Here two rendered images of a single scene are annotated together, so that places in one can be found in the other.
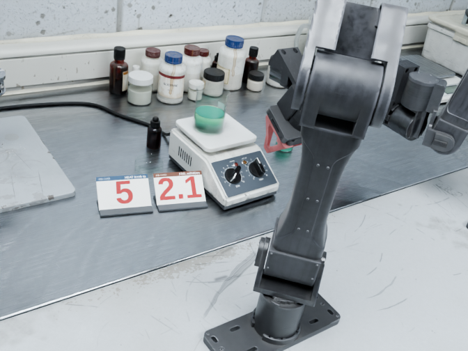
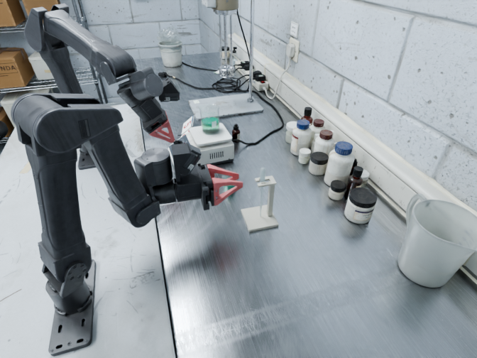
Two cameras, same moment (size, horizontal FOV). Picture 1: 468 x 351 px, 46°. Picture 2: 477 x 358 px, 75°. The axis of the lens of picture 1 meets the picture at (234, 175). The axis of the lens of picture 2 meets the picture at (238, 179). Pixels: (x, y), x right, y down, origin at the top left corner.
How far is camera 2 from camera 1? 1.57 m
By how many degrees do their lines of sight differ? 86
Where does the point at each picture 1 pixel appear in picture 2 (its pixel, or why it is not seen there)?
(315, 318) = (84, 160)
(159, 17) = (356, 113)
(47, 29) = (313, 87)
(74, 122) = (262, 121)
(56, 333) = (126, 116)
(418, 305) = not seen: hidden behind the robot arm
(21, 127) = (251, 109)
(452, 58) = not seen: outside the picture
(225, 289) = not seen: hidden behind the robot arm
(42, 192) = (197, 112)
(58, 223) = (179, 117)
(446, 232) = (97, 243)
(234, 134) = (201, 137)
